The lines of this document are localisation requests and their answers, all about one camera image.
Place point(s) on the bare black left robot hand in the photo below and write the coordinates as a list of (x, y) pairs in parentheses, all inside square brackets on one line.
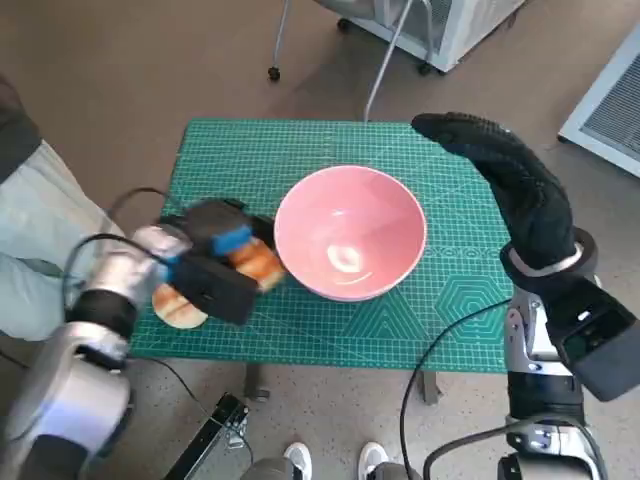
[(220, 222)]

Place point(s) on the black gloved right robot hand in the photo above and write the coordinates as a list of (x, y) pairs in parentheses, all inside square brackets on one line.
[(535, 210)]

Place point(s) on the oblong toy bread loaf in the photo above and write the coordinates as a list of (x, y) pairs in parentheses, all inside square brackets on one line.
[(260, 265)]

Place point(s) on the pink bowl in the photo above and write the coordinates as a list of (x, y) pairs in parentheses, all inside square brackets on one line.
[(350, 215)]

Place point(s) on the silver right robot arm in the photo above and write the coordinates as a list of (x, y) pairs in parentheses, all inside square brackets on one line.
[(540, 400)]

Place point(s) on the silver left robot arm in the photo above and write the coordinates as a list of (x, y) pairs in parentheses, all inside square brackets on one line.
[(75, 390)]

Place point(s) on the round toy bread bun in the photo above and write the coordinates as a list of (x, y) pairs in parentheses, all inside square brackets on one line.
[(175, 310)]

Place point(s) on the white louvred panel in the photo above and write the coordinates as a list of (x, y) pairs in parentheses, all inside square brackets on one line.
[(610, 110)]

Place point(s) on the green cutting mat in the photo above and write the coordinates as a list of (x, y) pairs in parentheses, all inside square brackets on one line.
[(325, 340)]

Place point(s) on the grey table leg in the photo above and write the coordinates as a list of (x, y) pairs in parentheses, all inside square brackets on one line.
[(256, 380), (429, 387)]

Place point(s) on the person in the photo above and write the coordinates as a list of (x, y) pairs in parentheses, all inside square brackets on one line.
[(40, 225)]

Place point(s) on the white vented cabinet on casters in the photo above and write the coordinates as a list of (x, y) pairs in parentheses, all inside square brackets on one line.
[(460, 30)]

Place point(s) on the grey chair with casters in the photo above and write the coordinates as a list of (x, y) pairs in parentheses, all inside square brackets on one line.
[(382, 65)]

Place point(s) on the white shoe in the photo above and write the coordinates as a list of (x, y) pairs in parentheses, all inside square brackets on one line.
[(374, 455), (299, 457)]

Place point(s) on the grey rounded leg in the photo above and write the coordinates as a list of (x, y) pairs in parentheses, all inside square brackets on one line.
[(270, 470), (395, 472)]

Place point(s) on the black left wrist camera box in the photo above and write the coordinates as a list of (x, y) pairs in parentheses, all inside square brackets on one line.
[(215, 290)]

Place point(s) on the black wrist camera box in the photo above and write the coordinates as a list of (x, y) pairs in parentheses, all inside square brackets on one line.
[(600, 345), (215, 290)]

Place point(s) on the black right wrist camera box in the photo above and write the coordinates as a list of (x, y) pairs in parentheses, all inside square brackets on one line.
[(600, 345)]

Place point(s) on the black metal frame with caster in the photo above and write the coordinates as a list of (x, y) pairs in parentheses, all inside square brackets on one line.
[(220, 420)]

